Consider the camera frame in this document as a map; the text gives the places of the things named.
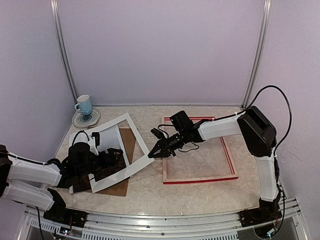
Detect left aluminium corner post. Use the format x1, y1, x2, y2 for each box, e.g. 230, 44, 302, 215
49, 0, 79, 103

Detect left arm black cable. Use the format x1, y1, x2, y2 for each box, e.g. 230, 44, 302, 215
71, 130, 90, 146

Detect light blue mug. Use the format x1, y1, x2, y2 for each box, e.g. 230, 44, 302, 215
74, 94, 93, 115

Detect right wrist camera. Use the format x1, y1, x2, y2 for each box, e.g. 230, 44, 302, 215
150, 128, 167, 140

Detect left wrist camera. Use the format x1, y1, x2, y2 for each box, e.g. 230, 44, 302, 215
91, 132, 100, 147

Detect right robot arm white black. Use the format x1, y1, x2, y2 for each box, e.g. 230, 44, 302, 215
148, 106, 283, 227

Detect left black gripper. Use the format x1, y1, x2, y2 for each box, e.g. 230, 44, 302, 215
76, 147, 123, 179

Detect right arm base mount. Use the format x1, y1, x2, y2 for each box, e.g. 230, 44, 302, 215
239, 207, 282, 228

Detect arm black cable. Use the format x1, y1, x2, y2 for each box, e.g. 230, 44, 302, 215
246, 85, 293, 151
71, 130, 90, 146

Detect striped round plate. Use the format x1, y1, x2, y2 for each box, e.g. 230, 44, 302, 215
72, 107, 101, 129

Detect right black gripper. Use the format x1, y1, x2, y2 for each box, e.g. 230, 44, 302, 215
148, 129, 188, 158

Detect aluminium corner post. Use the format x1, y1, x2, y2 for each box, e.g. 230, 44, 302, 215
241, 0, 272, 109
49, 0, 79, 103

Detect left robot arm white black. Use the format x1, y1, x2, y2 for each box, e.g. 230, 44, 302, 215
0, 142, 123, 225

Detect white mat board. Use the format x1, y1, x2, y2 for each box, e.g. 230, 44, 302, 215
85, 113, 155, 193

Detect red landscape photo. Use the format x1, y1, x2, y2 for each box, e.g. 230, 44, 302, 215
72, 150, 127, 193

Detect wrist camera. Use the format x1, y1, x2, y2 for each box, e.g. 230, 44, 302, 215
91, 132, 100, 147
150, 128, 167, 140

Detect white foam sheet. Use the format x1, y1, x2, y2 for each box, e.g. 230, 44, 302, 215
69, 125, 136, 196

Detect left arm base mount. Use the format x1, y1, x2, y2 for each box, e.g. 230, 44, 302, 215
43, 208, 88, 228

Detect aluminium front rail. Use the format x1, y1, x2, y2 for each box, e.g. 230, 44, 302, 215
16, 198, 310, 240

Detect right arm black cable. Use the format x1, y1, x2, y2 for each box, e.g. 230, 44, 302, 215
246, 85, 293, 151

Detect right aluminium corner post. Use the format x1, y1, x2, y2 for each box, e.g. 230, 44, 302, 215
241, 0, 272, 109

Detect brown backing board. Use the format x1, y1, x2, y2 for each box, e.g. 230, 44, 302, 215
97, 128, 136, 197

